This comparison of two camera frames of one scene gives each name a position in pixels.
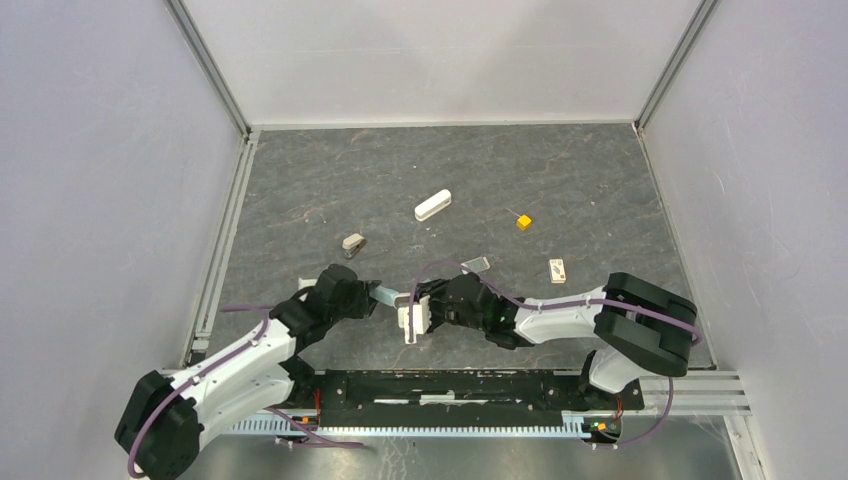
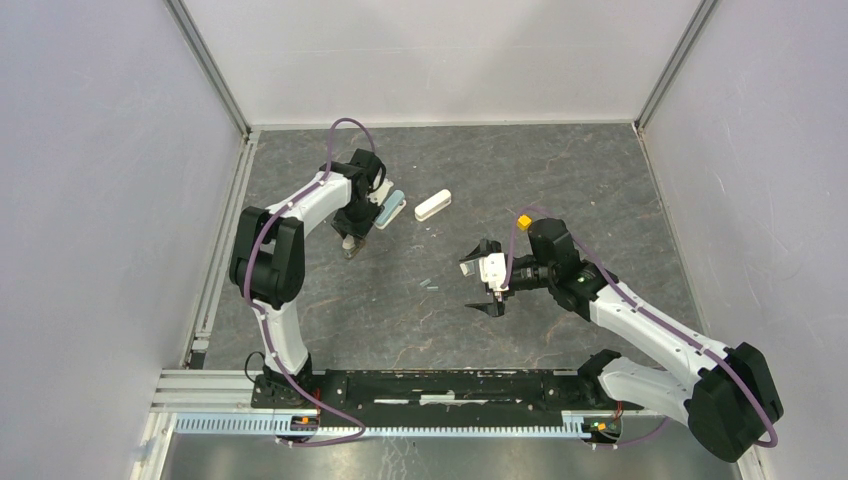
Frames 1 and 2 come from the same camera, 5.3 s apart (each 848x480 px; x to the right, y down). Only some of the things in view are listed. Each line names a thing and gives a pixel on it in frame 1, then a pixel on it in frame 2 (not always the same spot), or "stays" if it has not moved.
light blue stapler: (389, 296) to (392, 210)
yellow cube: (523, 222) stays
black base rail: (460, 398) stays
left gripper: (362, 303) to (359, 230)
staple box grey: (476, 265) stays
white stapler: (433, 205) stays
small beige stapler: (353, 244) stays
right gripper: (434, 289) to (496, 308)
